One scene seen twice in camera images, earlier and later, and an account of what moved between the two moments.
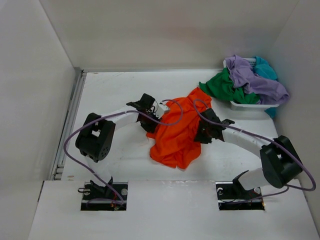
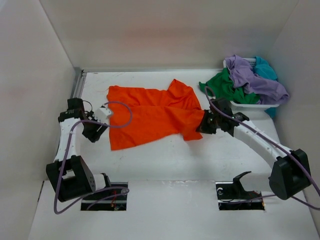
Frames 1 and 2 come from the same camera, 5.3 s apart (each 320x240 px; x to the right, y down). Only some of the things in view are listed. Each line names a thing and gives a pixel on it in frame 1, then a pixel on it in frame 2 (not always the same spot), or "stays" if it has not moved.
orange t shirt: [173, 141] -> [140, 114]
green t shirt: [220, 85] stays
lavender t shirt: [270, 91] stays
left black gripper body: [148, 123] -> [92, 130]
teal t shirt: [263, 68] stays
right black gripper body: [203, 134] -> [210, 124]
